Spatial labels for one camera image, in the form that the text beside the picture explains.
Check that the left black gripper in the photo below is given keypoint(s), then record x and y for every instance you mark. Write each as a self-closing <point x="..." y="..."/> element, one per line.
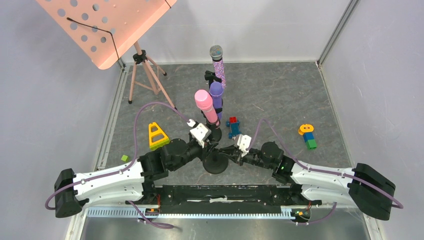
<point x="208" y="148"/>

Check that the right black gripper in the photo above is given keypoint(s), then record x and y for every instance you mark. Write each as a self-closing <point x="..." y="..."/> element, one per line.
<point x="233" y="151"/>

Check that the black microphone stand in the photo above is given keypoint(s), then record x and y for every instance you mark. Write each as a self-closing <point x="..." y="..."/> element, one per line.
<point x="215" y="163"/>
<point x="217" y="132"/>
<point x="211" y="77"/>

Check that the pink toy microphone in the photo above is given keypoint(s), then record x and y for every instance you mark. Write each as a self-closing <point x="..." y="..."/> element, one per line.
<point x="204" y="102"/>

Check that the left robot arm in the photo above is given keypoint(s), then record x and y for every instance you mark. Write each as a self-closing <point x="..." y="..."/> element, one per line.
<point x="128" y="182"/>

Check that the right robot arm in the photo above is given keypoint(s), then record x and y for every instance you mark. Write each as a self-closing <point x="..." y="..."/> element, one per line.
<point x="361" y="186"/>

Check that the purple toy microphone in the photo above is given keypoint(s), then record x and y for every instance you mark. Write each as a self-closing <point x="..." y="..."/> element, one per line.
<point x="216" y="91"/>

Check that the glitter microphone silver head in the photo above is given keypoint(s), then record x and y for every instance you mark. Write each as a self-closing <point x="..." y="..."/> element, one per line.
<point x="216" y="53"/>

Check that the pink music stand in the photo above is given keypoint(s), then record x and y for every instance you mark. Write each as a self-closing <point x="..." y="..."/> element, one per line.
<point x="106" y="29"/>

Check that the red blue toy car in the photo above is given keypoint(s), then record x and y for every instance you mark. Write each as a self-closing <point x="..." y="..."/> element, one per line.
<point x="233" y="124"/>

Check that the yellow triangle toy block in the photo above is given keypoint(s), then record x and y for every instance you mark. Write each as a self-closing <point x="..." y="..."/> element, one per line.
<point x="156" y="136"/>

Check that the stacked orange blue green blocks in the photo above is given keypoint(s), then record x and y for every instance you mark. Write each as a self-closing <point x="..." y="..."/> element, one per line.
<point x="306" y="131"/>

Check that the small green cube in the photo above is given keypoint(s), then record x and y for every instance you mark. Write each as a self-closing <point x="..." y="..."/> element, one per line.
<point x="125" y="158"/>

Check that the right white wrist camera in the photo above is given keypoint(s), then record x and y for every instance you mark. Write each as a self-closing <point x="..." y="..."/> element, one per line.
<point x="242" y="143"/>

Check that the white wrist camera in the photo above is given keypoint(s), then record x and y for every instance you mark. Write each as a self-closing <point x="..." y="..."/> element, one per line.
<point x="199" y="132"/>
<point x="242" y="143"/>

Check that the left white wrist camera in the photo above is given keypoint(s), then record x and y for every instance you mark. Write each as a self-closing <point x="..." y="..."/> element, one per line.
<point x="199" y="132"/>

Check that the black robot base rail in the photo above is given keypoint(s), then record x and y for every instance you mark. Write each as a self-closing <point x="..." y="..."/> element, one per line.
<point x="224" y="199"/>

